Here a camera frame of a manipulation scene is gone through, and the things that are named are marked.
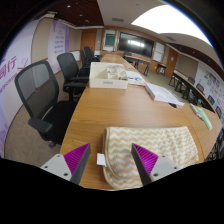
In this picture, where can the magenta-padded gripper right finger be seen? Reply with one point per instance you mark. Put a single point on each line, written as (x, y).
(146, 160)

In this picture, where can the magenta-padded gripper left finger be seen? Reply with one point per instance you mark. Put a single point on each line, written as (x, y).
(76, 159)

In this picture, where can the yellow white zigzag towel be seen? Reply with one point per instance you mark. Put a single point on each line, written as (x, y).
(163, 140)

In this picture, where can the small white paper tag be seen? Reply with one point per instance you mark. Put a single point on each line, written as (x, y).
(101, 159)

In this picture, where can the black mesh office chair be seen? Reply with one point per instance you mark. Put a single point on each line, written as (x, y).
(56, 116)
(68, 66)

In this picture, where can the small dark oval object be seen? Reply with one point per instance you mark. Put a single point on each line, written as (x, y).
(172, 105)

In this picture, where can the large white book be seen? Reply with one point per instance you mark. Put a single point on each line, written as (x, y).
(161, 93)

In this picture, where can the white printed booklet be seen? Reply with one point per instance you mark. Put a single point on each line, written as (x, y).
(194, 109)

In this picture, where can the green booklet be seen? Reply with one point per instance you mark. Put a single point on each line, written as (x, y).
(206, 120)

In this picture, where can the white blue printed leaflet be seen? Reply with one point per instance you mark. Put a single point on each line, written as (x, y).
(135, 78)

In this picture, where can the white cardboard box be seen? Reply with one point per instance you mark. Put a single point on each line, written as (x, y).
(106, 81)

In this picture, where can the long curved side table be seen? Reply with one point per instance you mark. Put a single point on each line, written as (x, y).
(186, 83)

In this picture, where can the row of black chairs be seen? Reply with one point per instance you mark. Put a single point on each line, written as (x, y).
(200, 88)

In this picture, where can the small dark side table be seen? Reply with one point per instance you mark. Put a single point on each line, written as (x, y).
(161, 65)

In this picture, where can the black-legged wooden desk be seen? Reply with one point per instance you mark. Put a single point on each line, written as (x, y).
(136, 60)

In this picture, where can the wooden door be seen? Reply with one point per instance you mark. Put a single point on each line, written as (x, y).
(88, 40)
(171, 61)

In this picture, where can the group of black office chairs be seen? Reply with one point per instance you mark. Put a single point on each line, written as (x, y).
(87, 55)

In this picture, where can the plain white whiteboard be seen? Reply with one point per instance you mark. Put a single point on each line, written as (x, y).
(159, 51)

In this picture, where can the purple standing banner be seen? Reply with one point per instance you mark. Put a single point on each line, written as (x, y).
(58, 43)

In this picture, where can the whiteboard with green sheet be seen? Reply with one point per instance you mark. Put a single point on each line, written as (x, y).
(110, 38)

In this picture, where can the bright ceiling light panel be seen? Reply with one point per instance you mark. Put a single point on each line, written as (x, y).
(166, 21)

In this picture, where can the wall of colourful pictures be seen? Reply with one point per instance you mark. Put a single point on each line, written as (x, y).
(211, 83)

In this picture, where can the white purple wall poster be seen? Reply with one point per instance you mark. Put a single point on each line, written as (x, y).
(13, 73)

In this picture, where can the large black wall screen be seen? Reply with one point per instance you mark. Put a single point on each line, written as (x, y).
(136, 45)

